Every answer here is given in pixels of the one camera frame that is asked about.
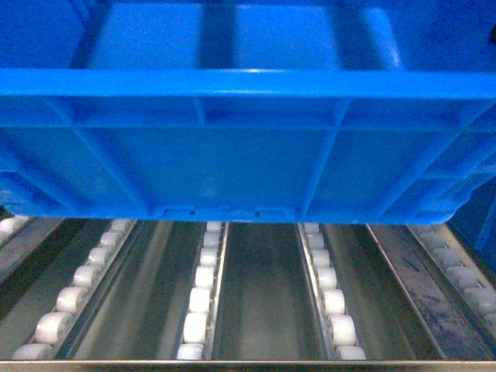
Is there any large blue plastic crate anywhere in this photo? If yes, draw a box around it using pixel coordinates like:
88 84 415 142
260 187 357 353
1 1 495 224

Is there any metal shelf rack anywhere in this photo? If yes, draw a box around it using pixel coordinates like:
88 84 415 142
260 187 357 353
1 218 495 371

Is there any white roller track centre left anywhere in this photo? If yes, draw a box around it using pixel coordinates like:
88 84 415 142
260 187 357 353
176 221 229 360

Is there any white roller track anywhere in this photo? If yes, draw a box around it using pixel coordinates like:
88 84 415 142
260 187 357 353
298 223 367 360
12 219 136 360
176 221 229 360
412 226 495 336

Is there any white roller track centre right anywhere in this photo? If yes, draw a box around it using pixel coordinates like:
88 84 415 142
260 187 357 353
298 223 367 360

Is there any neighbouring blue crate right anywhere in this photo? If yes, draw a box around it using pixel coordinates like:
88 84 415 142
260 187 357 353
449 178 495 272

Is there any white roller track far left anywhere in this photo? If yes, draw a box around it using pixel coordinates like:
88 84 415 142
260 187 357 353
12 219 136 360

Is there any white roller track far right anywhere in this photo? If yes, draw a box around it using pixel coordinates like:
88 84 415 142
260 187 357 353
412 226 495 336

